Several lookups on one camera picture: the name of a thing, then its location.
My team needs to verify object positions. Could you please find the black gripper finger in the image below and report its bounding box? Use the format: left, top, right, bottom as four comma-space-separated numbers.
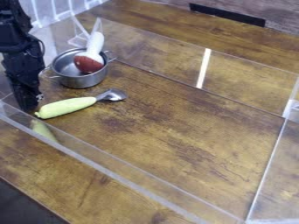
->
11, 82, 44, 112

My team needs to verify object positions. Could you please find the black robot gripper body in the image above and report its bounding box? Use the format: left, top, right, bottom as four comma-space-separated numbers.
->
0, 40, 46, 87

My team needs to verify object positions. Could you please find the green handled metal spoon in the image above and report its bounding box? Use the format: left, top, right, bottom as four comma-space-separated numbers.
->
35, 88, 127, 119

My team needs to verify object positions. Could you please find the small silver metal pot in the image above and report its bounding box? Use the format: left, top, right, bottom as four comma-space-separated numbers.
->
40, 48, 115, 89

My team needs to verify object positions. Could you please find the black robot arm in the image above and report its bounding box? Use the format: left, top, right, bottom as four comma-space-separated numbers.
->
0, 0, 46, 112

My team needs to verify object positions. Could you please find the white and red toy mushroom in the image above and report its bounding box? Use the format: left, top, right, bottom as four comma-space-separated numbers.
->
74, 31, 106, 74

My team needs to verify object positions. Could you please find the black strip on table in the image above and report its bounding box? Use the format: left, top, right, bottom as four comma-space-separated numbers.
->
190, 3, 267, 27

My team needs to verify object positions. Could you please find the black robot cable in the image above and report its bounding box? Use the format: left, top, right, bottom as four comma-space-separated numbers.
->
27, 34, 47, 64

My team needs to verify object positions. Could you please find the clear acrylic triangular bracket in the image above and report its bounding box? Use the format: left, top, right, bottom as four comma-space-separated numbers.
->
68, 17, 103, 48

